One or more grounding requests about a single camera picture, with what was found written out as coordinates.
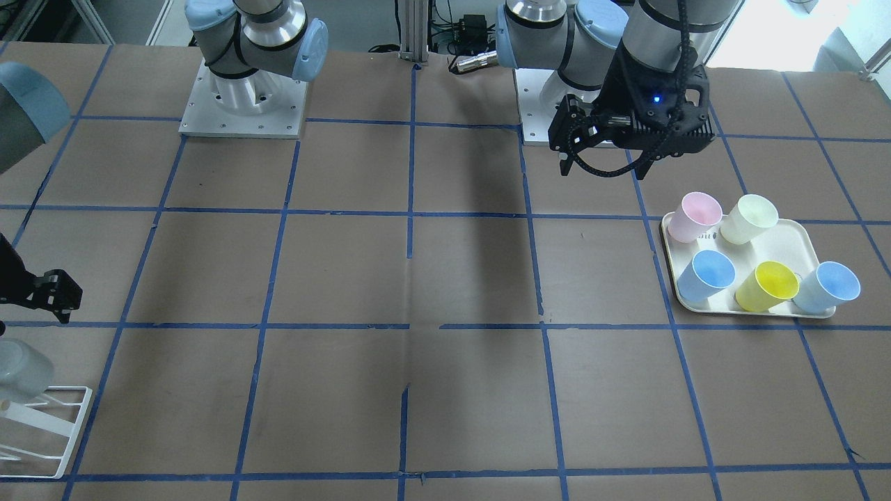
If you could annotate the cream plastic tray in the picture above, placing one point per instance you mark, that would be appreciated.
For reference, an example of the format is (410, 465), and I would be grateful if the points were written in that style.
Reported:
(788, 243)

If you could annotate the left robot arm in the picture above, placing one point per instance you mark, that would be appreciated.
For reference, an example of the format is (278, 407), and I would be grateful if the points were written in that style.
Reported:
(578, 42)

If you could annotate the pink plastic cup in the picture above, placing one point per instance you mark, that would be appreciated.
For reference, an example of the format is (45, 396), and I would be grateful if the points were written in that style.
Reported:
(697, 213)

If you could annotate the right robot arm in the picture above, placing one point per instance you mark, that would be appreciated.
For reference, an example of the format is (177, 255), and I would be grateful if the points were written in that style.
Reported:
(259, 56)

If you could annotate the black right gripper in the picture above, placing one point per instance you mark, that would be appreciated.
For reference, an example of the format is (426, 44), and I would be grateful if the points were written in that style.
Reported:
(21, 284)

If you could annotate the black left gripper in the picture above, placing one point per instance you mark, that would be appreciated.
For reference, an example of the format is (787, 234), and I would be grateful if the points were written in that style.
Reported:
(617, 89)

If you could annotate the white wire cup rack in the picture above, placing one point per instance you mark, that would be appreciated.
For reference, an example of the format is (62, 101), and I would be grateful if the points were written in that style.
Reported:
(39, 436)

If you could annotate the yellow plastic cup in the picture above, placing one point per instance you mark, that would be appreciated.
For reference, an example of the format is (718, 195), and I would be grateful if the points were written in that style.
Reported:
(769, 284)

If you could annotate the pale green plastic cup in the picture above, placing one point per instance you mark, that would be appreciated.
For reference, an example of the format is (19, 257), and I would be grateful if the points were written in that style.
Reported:
(749, 218)

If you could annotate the light blue plastic cup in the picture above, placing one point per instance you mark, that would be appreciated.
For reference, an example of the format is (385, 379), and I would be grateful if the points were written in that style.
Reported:
(828, 285)

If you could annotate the silver flashlight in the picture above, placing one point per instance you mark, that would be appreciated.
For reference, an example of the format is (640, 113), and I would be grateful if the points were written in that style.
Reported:
(462, 65)

